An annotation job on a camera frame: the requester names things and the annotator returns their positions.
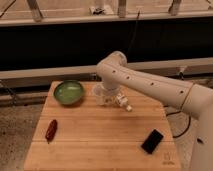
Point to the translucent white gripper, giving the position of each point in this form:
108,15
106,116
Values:
110,96

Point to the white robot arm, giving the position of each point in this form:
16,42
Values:
192,99

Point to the translucent white cup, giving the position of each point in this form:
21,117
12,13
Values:
99,93

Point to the green ceramic bowl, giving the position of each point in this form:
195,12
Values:
68,92

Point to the white plastic bottle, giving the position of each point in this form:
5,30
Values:
123,102

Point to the wooden cutting board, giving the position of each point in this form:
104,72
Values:
90,137

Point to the black smartphone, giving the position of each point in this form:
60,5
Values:
152,141

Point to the red brown chili pepper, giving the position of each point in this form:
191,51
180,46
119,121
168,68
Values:
50,133

